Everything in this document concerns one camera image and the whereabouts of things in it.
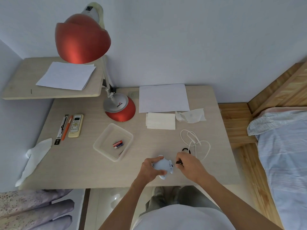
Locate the person's right hand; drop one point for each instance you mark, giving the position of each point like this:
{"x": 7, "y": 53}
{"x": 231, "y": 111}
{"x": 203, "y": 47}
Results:
{"x": 194, "y": 168}

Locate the person's left hand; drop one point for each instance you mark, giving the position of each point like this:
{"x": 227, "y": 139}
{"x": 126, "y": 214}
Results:
{"x": 147, "y": 172}

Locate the light blue toy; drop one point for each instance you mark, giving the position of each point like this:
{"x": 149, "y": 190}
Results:
{"x": 165, "y": 165}

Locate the clear plastic container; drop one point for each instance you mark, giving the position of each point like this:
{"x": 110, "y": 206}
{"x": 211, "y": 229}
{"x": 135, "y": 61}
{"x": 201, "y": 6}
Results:
{"x": 103, "y": 146}

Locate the person's right forearm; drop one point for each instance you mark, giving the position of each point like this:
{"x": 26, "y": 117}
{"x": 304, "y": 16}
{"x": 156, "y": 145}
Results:
{"x": 235, "y": 203}

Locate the person's left forearm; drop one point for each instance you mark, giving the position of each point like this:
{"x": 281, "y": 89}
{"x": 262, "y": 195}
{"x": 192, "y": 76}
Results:
{"x": 120, "y": 208}

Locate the person's grey shoe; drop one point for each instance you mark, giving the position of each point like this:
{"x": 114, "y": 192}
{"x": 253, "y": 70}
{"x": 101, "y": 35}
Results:
{"x": 158, "y": 191}

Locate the person's grey trousers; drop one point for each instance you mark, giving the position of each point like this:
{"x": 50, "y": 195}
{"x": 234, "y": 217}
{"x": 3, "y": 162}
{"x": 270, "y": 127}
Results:
{"x": 192, "y": 196}

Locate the person's white shirt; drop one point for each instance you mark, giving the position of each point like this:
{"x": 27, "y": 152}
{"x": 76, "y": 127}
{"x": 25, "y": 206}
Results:
{"x": 182, "y": 219}

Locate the crumpled white tissue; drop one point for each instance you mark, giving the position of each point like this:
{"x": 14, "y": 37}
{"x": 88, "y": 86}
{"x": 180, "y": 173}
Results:
{"x": 192, "y": 116}

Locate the flat white napkin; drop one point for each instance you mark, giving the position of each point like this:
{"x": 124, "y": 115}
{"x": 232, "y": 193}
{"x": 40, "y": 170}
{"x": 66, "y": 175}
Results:
{"x": 160, "y": 120}

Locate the white paper sheet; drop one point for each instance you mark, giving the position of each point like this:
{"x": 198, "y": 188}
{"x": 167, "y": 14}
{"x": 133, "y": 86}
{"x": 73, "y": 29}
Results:
{"x": 163, "y": 98}

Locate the cream remote control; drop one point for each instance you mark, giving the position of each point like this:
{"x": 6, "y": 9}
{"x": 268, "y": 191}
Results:
{"x": 76, "y": 125}

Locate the blue striped pillow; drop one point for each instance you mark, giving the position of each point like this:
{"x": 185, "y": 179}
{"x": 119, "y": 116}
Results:
{"x": 271, "y": 122}

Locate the light blue striped bedsheet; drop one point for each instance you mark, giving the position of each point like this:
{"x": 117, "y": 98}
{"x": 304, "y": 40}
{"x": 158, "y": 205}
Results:
{"x": 285, "y": 170}

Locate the orange pen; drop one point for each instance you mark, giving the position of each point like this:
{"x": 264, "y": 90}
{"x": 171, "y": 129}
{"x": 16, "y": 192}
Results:
{"x": 66, "y": 130}

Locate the black pen package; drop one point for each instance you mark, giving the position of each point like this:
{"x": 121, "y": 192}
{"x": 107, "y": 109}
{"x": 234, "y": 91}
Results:
{"x": 58, "y": 137}

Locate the pink pillow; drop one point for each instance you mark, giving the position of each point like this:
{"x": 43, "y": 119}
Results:
{"x": 287, "y": 110}

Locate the long white tissue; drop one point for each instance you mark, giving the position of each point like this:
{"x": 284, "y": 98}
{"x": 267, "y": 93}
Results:
{"x": 33, "y": 158}

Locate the purple floral quilt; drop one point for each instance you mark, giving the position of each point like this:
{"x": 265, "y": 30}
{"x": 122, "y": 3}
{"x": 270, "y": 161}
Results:
{"x": 28, "y": 210}

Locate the white paper stack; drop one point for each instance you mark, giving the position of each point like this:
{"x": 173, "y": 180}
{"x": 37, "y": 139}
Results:
{"x": 64, "y": 76}

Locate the red desk lamp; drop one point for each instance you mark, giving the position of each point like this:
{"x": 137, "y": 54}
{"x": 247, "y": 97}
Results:
{"x": 81, "y": 40}

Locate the beige desk shelf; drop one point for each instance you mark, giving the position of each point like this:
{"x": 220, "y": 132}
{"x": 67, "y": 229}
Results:
{"x": 24, "y": 79}

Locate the wooden bed frame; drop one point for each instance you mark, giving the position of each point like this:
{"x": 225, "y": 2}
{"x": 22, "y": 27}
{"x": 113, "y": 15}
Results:
{"x": 237, "y": 122}

